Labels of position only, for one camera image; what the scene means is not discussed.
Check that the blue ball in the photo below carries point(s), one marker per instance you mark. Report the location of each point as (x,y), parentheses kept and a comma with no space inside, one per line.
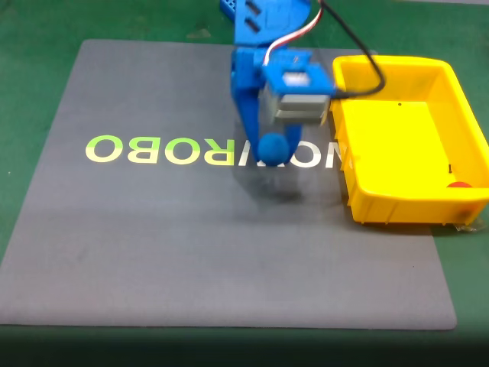
(273,150)

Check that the yellow plastic bin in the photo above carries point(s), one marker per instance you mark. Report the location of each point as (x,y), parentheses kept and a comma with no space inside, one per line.
(393,153)

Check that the red ball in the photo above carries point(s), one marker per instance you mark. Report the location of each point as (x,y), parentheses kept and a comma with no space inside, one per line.
(459,185)

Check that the grey mat with NOWROBO print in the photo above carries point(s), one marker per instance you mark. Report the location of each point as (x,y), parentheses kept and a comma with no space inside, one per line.
(153,237)

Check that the clear tape scrap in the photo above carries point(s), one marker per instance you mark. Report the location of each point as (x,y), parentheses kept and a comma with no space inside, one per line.
(469,228)

